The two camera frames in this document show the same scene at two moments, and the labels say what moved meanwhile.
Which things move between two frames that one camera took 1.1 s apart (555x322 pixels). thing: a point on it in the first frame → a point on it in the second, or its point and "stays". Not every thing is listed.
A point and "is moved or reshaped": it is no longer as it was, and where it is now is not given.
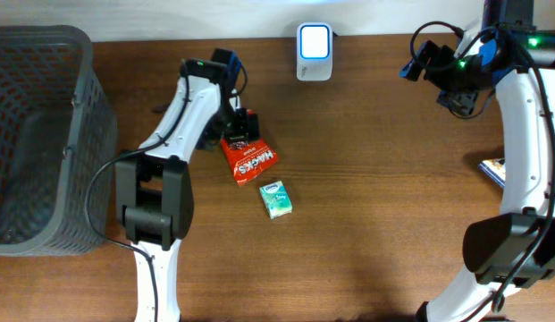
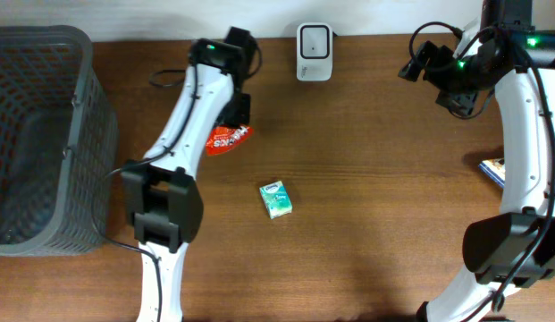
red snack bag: (248, 157) is moved or reshaped
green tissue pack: (276, 199) stays
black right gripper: (462, 103) stays
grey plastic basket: (51, 125) stays
